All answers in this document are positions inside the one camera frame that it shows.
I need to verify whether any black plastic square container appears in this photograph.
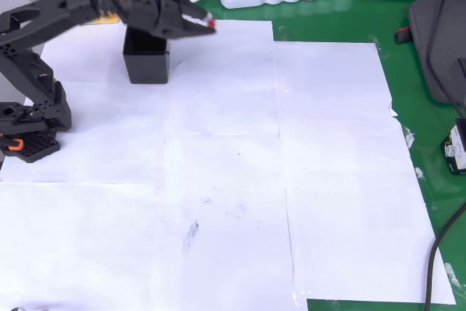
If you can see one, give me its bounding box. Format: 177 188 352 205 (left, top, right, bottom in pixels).
122 26 173 85

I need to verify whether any yellow cardboard box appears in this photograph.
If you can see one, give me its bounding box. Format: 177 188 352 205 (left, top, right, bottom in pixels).
58 0 123 26

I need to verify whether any green desk mat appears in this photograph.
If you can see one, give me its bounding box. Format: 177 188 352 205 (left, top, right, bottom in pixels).
71 0 466 311

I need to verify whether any black orange clamp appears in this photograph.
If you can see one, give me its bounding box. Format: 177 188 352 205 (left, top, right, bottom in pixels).
0 135 25 161

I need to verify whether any black and red tag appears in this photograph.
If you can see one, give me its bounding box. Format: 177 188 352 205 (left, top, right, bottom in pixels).
395 25 413 44

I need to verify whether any small black white device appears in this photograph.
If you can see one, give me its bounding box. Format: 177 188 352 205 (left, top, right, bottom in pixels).
440 117 466 176

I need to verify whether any thin black cable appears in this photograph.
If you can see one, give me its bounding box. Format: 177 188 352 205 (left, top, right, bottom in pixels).
425 0 466 117

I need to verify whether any thick black cable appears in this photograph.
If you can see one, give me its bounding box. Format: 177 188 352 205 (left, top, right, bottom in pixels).
424 204 466 311

